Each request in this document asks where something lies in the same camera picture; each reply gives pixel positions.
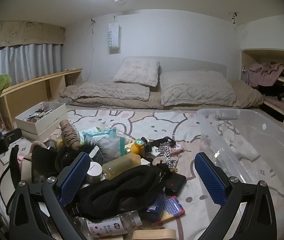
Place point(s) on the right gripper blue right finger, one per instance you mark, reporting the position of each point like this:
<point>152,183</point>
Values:
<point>213,177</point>

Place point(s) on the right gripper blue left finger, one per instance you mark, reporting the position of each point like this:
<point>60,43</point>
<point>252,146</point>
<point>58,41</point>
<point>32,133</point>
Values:
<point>71,177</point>

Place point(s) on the black cloth garment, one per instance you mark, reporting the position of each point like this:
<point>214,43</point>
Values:
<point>132,190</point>

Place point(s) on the cartoon print bed sheet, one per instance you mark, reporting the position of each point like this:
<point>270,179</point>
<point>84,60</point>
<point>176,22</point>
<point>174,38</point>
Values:
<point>184,128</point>

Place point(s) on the black feather fur piece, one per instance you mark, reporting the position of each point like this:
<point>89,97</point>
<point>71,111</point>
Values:
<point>88,145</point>

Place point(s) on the wooden side shelf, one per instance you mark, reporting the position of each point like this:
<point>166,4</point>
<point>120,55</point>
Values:
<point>18,98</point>

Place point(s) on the small black pouch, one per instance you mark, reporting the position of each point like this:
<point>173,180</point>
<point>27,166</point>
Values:
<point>175,184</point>

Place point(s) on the yellow liquid bottle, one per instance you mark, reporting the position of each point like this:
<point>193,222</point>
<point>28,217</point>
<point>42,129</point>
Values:
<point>117,166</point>

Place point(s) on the clear plastic storage bin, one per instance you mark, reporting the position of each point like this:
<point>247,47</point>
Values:
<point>249,146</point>

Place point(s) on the colourful card pack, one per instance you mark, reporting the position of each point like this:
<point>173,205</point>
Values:
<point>171,209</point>

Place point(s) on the white box of trinkets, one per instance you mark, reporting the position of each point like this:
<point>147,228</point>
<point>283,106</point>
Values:
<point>38,122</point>

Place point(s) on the teal wet wipes pack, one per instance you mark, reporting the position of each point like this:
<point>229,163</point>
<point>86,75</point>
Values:
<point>107,140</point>

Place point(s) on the plastic drink bottle red label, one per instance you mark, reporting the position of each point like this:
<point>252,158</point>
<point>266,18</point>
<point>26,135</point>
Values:
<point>119,225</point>

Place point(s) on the green plush toy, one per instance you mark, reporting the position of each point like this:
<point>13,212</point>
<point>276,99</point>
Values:
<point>5,81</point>

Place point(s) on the dark blue jar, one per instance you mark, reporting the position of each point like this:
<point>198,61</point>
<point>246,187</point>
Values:
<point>153,212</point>

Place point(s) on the orange yellow small bottle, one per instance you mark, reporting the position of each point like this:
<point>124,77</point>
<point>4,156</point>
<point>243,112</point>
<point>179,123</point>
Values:
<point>137,147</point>

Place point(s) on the wooden block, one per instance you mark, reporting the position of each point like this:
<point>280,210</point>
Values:
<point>158,234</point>

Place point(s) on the folded beige blanket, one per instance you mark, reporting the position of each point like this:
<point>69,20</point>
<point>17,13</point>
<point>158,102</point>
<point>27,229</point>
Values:
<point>105,92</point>

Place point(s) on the grey window curtain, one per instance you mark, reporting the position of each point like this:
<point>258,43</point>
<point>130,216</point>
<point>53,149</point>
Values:
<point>26,62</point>

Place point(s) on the right large beige pillow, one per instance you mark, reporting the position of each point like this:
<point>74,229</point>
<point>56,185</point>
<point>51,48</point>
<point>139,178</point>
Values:
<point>198,87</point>

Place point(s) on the pile of pink clothes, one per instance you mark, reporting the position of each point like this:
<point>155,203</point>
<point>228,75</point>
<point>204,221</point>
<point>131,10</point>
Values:
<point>262,74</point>

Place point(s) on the beige curtain valance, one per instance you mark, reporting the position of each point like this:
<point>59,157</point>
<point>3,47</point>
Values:
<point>16,33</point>

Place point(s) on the left fluffy beige pillow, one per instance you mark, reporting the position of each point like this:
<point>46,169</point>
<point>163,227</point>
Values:
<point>137,70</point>

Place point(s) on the ceiling smoke detector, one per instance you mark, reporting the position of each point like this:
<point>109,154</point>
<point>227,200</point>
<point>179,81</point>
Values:
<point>120,1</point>

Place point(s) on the white hanging wall organiser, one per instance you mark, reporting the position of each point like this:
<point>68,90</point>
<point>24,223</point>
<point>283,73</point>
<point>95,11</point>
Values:
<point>114,38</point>

